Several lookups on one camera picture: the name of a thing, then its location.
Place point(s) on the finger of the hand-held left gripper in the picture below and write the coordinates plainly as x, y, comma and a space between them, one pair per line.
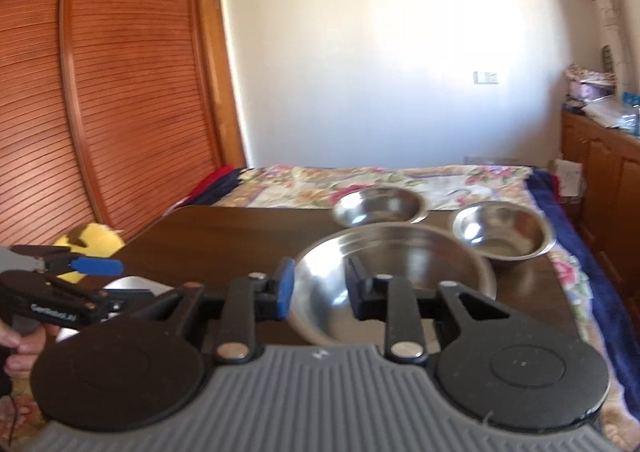
100, 299
97, 267

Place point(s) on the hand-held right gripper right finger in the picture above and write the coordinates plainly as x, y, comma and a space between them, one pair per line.
356, 289

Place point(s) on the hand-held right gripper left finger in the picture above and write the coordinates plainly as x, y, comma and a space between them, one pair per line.
286, 289

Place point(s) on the large steel bowl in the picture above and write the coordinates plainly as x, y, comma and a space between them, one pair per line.
415, 262

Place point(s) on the medium steel bowl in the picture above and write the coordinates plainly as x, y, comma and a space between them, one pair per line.
380, 207

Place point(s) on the small steel bowl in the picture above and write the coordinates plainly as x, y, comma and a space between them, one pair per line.
505, 229

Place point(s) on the person's left hand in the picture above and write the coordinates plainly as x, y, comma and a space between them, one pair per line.
30, 349

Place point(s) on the yellow plush toy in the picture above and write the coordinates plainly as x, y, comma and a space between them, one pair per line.
97, 239

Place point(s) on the floral bed blanket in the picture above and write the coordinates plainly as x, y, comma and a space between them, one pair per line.
300, 187

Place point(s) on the red cloth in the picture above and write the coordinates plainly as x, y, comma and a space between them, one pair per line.
207, 184

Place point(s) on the wooden louvered wardrobe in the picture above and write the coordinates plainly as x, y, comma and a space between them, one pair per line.
115, 82

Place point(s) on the white cardboard box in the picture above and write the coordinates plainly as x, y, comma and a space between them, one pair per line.
567, 178

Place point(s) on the blue blanket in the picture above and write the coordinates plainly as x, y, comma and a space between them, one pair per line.
600, 292

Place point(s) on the wooden cabinet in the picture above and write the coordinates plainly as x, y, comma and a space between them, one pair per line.
607, 182

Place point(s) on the black box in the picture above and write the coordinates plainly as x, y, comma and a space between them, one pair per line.
571, 107

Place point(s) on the pink box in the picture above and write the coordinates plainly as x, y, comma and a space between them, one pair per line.
590, 90

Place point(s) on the clear plastic bag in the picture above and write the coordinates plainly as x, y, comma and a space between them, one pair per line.
612, 114

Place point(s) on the floral cloth pile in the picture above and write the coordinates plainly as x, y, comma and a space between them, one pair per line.
590, 73

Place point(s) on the woven hand fan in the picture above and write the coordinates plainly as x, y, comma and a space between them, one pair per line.
606, 59

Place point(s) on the white wall socket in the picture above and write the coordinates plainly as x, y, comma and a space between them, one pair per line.
485, 77

